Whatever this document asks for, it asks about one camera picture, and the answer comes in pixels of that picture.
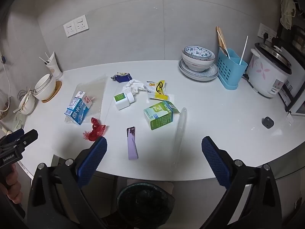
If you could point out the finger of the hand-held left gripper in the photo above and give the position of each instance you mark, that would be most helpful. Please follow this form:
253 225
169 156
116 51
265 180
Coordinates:
15 134
27 137

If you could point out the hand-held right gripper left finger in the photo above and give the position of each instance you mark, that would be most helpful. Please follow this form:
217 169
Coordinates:
93 162

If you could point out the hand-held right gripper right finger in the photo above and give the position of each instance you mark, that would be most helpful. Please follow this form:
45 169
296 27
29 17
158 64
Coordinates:
215 162

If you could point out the purple wrapper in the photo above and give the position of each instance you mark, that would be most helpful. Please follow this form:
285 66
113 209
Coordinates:
132 145

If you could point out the black mesh trash bin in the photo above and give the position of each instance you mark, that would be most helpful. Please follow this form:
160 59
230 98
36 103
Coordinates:
144 202

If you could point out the white bottle with green label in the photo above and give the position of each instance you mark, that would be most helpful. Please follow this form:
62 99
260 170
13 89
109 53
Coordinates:
121 102

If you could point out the clear bubble wrap sheet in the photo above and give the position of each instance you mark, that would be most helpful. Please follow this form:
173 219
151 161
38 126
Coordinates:
95 91

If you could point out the white tissue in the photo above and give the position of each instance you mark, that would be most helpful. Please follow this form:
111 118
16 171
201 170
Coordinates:
133 87

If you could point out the blue snack wrapper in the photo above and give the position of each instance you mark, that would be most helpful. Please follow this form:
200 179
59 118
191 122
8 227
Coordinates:
121 76

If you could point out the yellow snack packet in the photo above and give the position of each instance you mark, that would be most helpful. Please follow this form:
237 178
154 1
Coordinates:
157 89

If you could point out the person's left hand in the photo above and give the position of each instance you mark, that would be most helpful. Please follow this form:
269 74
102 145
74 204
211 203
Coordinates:
12 183

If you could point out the red mesh net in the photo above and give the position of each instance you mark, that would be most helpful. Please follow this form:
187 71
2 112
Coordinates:
95 130

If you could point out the white bowl holding chopsticks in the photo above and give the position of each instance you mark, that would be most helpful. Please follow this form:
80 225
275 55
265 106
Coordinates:
28 103

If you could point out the wooden chopsticks in bowl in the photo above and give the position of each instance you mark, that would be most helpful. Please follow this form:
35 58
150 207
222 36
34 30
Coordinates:
25 97

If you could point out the clear plastic sleeve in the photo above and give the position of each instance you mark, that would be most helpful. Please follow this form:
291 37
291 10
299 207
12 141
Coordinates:
180 131

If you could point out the stacked white bowls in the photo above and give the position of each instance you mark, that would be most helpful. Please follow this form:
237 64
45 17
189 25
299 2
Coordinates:
46 91

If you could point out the wooden coaster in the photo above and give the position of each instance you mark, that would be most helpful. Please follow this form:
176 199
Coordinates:
56 91

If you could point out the blue milk carton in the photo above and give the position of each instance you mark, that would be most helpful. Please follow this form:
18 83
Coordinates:
77 109

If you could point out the white bowl with dark rim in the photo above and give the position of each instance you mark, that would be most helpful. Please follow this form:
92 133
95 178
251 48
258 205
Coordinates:
44 81

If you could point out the small black box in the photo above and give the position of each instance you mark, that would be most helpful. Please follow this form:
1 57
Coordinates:
268 122

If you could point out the green carton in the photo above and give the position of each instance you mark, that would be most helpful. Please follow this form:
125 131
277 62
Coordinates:
160 115

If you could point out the white paper cup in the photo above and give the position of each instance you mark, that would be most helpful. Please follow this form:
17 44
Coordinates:
54 66

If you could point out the blue patterned bowl and plate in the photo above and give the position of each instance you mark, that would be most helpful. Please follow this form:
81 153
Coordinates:
200 75

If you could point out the blue plastic cutlery holder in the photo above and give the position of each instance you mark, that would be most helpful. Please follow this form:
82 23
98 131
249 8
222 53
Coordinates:
231 70

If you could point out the white floral rice cooker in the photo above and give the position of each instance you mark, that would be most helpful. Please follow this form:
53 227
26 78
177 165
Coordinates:
268 74

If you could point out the white microwave oven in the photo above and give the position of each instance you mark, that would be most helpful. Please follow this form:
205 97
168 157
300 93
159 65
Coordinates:
295 88

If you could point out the metal spoon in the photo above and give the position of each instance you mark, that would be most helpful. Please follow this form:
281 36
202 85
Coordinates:
224 51

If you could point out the floral ceramic bowl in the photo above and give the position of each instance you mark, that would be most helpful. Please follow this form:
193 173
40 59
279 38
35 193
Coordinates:
197 52

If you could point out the white plastic stick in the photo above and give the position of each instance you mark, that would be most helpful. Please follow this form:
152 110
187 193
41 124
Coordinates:
243 50

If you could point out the bundle of wooden chopsticks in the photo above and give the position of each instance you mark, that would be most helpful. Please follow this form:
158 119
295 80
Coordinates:
221 38

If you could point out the hanging pale cloth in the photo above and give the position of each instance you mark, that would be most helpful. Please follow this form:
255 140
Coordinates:
287 9

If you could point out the white wall outlet with plug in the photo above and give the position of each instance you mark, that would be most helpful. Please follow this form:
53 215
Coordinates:
268 33

